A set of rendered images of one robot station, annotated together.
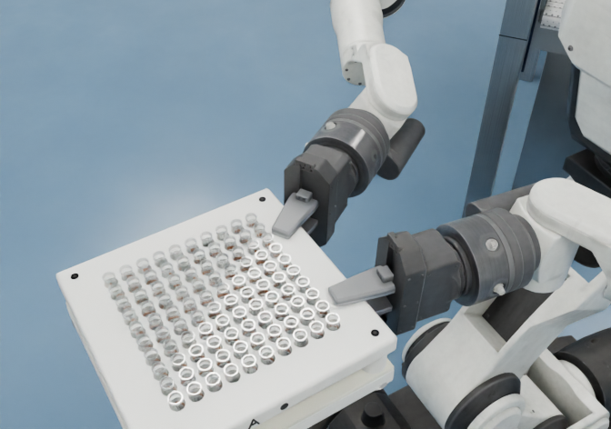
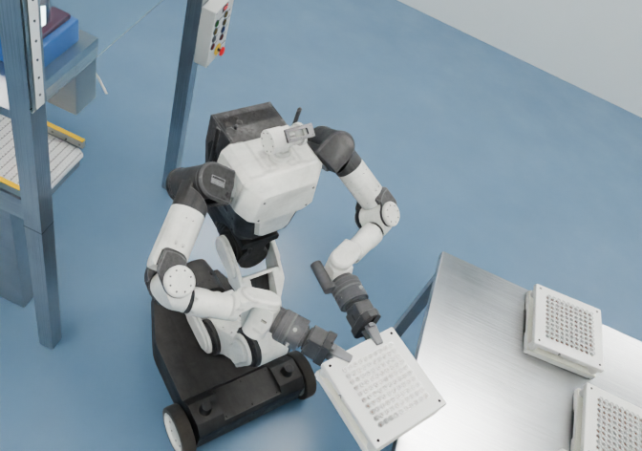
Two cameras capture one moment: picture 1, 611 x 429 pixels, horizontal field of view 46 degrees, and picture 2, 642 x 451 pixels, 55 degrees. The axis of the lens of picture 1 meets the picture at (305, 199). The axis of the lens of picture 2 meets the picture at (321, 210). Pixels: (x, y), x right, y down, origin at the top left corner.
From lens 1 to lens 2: 153 cm
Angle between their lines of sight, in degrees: 71
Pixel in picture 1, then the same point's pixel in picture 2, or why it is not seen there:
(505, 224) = (352, 279)
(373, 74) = (267, 303)
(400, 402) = (187, 394)
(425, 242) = (363, 307)
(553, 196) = (343, 260)
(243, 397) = (419, 375)
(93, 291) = (384, 431)
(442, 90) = not seen: outside the picture
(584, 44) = (265, 216)
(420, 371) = (267, 354)
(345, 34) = (224, 310)
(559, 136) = not seen: hidden behind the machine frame
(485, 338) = not seen: hidden behind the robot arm
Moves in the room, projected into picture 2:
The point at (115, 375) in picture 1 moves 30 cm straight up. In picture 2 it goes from (418, 418) to (474, 367)
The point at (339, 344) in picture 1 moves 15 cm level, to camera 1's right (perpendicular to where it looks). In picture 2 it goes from (396, 344) to (391, 296)
